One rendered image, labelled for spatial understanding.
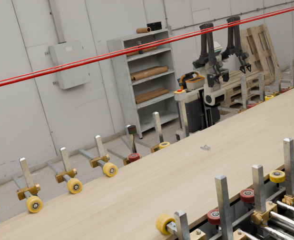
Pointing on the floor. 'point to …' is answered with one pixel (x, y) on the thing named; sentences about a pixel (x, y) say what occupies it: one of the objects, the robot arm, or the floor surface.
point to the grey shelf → (132, 114)
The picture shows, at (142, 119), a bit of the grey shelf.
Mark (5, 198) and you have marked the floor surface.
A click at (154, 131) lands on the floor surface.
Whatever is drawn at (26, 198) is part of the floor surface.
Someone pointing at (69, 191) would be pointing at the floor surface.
